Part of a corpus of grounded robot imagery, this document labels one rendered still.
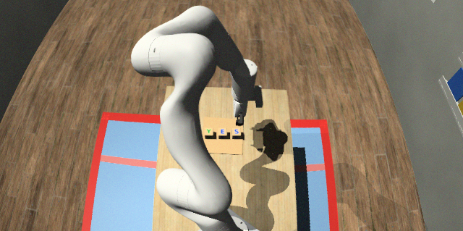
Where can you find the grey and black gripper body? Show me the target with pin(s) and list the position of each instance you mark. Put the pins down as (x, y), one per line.
(239, 107)

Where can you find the tan flat mat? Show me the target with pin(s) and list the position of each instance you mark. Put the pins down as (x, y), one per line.
(222, 146)

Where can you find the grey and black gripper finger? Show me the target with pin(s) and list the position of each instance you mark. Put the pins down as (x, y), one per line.
(240, 120)

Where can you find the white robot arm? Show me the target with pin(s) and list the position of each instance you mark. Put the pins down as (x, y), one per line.
(190, 59)

